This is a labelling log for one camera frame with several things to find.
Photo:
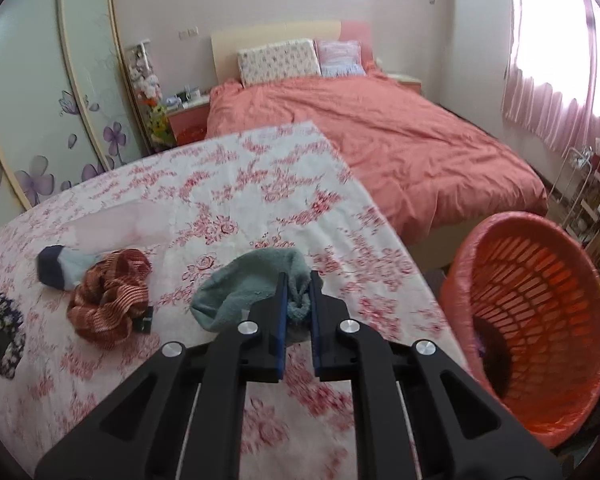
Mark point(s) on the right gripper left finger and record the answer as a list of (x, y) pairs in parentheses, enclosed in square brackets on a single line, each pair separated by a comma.
[(179, 415)]

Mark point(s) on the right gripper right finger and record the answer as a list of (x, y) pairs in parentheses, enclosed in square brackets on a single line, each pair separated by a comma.
[(417, 413)]

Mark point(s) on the small dark green packet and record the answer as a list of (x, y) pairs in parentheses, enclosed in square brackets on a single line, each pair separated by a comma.
[(144, 323)]

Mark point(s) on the grey-green fuzzy sock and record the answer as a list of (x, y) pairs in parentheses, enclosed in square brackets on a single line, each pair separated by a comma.
[(226, 297)]

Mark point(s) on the red striped scrunchie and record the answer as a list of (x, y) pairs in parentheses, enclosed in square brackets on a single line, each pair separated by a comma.
[(112, 294)]

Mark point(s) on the navy and blue sock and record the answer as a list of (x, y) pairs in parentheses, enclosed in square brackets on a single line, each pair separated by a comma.
[(63, 268)]

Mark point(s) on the black floral scrunchie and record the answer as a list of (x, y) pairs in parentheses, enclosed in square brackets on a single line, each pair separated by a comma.
[(12, 336)]

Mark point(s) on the orange plastic laundry basket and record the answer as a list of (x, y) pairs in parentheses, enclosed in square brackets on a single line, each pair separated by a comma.
[(523, 300)]

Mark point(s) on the floral pink tablecloth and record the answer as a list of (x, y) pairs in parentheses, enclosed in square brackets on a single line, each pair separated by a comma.
[(271, 187)]

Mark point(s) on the clear plastic bag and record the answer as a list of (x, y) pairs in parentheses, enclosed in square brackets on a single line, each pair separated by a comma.
[(138, 223)]

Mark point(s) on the coral bed duvet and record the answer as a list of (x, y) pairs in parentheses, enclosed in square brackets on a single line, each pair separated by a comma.
[(424, 167)]

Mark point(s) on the pink left nightstand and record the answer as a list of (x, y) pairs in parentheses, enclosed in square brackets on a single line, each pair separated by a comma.
[(189, 124)]

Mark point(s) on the right nightstand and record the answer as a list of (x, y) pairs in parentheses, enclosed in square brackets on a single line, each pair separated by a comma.
[(409, 82)]

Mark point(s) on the sliding wardrobe with flowers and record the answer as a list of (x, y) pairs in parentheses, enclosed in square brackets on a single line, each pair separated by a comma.
[(66, 110)]

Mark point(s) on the plush toy display tube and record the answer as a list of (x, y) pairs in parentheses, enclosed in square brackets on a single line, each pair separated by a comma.
[(148, 96)]

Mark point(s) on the pink striped pillow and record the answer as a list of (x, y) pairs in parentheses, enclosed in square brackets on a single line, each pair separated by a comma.
[(339, 58)]

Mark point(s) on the pink window curtain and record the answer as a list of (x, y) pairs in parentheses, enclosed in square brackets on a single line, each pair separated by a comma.
[(553, 76)]

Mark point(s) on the beige and pink headboard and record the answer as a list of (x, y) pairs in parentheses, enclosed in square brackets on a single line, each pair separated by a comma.
[(226, 43)]

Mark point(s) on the floral white pillow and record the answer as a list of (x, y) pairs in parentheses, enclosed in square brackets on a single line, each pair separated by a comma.
[(273, 62)]

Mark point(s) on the white wire rack shelf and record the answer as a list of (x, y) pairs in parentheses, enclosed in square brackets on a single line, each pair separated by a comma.
[(575, 196)]

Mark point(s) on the wall power socket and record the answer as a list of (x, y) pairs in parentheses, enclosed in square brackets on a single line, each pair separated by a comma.
[(188, 33)]

